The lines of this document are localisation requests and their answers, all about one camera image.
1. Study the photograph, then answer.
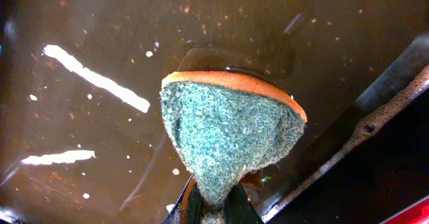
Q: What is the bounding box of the black water basin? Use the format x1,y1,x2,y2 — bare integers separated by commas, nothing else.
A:
1,0,428,223

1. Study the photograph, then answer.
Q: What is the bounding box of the red plastic tray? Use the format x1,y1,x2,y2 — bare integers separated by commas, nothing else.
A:
380,196,428,224

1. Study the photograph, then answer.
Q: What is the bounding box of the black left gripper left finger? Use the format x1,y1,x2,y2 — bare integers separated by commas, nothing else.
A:
162,176,203,224

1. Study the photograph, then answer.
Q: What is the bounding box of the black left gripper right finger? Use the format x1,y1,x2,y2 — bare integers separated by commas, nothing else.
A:
225,183,263,224

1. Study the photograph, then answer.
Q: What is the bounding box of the green orange sponge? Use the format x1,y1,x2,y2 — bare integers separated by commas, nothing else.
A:
160,71,307,223

